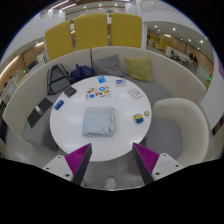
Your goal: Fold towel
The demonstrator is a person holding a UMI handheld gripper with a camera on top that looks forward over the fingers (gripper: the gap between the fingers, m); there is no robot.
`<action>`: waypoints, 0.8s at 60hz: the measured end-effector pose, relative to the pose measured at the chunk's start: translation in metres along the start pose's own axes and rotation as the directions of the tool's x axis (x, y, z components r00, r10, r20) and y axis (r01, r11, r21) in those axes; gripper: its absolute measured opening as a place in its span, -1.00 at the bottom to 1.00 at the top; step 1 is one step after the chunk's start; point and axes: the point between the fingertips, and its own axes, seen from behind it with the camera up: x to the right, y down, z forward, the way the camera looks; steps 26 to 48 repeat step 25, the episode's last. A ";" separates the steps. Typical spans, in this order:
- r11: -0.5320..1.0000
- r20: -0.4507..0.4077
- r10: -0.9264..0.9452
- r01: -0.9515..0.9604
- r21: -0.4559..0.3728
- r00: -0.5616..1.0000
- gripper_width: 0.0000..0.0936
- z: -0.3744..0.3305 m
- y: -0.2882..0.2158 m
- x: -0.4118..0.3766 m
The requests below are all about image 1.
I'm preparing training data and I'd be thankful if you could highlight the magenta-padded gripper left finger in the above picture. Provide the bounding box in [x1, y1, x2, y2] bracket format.
[42, 142, 93, 187]

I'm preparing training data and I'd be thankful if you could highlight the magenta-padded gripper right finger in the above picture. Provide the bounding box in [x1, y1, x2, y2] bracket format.
[131, 142, 185, 186]

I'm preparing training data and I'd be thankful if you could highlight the light blue towel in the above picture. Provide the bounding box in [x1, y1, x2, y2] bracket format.
[82, 106, 117, 138]

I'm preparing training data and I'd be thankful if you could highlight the yellow and blue toy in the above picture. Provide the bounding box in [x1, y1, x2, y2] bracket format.
[133, 112, 145, 125]

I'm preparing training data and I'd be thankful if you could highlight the white armchair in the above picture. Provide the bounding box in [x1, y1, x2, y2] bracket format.
[152, 97, 211, 168]

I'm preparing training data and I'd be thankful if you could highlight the dark grey laptop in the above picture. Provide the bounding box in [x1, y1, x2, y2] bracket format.
[26, 97, 54, 129]

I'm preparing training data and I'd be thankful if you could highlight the white flat box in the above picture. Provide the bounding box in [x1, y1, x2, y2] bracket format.
[126, 86, 144, 100]

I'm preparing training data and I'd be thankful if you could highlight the black wallet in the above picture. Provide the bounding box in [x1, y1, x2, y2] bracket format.
[63, 86, 78, 98]

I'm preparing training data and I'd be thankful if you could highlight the colourful sticker sheet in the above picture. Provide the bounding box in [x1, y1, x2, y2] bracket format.
[85, 85, 113, 101]

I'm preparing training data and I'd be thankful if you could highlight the grey mesh backpack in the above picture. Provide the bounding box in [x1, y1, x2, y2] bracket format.
[46, 63, 73, 96]

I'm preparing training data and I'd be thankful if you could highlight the small blue-white box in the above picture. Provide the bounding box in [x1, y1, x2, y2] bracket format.
[114, 78, 128, 87]

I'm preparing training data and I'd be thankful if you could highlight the curved beige booth sofa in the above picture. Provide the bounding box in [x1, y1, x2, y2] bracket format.
[2, 45, 208, 158]

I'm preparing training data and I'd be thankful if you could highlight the blue card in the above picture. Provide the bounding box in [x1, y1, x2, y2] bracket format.
[96, 75, 108, 85]

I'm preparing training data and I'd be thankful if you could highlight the navy patterned bag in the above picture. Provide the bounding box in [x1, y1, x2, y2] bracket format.
[70, 64, 95, 83]

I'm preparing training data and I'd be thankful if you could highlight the yellow-green cushion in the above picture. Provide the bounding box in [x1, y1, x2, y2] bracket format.
[124, 56, 154, 84]

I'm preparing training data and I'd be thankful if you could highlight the grey cushion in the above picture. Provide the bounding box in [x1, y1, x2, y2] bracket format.
[92, 54, 125, 79]

